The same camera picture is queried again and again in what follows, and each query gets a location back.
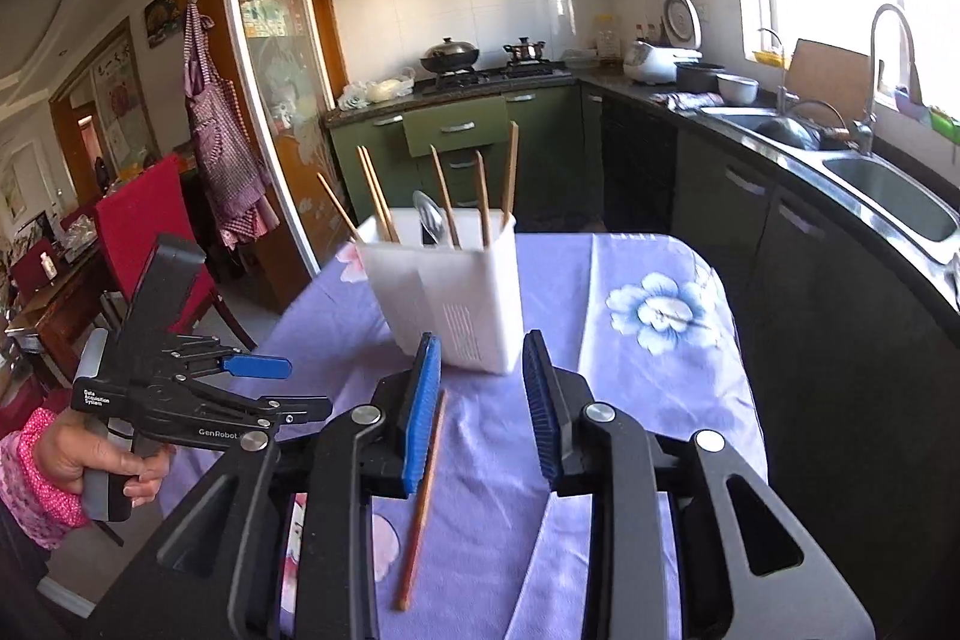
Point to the light bamboo chopstick one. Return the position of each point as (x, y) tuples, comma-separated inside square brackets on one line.
[(380, 208)]

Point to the green kitchen cabinets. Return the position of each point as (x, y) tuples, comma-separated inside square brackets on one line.
[(546, 125)]

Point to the small dark pot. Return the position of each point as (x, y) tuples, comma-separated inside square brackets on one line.
[(525, 51)]

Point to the white bowl on counter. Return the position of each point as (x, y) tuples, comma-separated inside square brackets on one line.
[(737, 91)]

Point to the checked hanging apron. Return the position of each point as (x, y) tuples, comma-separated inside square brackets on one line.
[(235, 181)]

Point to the black wok with lid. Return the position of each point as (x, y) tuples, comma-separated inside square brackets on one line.
[(450, 56)]

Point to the light bamboo chopstick three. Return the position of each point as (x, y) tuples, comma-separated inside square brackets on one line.
[(509, 184)]

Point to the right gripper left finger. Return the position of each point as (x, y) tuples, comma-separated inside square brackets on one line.
[(408, 402)]

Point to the single brown chopstick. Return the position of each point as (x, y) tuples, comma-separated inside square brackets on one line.
[(337, 204)]

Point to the dark wooden chopstick two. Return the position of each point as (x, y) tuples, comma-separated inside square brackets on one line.
[(483, 206)]

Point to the white plastic bags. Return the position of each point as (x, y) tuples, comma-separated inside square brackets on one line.
[(359, 94)]

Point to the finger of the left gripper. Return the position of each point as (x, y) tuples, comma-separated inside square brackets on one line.
[(195, 356), (200, 409)]

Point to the purple floral tablecloth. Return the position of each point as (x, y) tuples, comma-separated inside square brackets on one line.
[(643, 318)]

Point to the dark wooden chopstick one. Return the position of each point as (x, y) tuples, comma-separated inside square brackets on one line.
[(445, 197)]

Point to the person left hand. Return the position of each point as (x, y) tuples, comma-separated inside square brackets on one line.
[(67, 450)]

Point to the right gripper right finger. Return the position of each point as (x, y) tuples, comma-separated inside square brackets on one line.
[(572, 430)]

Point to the white plastic utensil holder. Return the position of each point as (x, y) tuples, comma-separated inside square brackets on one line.
[(469, 296)]

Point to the white rice cooker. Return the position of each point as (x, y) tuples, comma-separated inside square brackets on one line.
[(654, 58)]

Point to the steel kitchen sink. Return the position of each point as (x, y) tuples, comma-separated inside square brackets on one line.
[(912, 208)]

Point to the light bamboo chopstick two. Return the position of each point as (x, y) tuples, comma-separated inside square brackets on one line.
[(390, 212)]

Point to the dark wooden chopstick three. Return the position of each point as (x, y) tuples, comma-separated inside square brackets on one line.
[(406, 587)]

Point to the wooden cutting board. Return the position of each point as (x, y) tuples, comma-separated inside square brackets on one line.
[(832, 74)]

